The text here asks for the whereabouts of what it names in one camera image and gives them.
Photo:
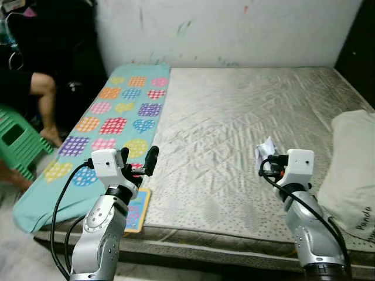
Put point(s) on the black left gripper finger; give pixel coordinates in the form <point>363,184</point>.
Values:
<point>125,156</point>
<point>152,160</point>

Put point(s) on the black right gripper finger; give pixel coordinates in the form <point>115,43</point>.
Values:
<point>270,164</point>
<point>263,166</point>

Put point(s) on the colourful children's book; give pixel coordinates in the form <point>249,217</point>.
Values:
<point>137,213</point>

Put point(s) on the beige printed pillow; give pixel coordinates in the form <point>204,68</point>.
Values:
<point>351,158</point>

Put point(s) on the teal patterned blanket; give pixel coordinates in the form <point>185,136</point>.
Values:
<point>117,111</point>

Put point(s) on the grey quilted mattress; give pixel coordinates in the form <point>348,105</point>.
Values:
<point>234,117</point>

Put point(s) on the green plastic stool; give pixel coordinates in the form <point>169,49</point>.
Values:
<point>23,146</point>

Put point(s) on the black tufted headboard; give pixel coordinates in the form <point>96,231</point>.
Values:
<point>360,58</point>

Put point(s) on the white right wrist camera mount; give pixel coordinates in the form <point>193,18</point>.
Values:
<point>300,164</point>

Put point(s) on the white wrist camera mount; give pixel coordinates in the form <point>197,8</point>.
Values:
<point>300,164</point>
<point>105,163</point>

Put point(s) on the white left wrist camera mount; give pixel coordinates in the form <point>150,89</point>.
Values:
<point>105,163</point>

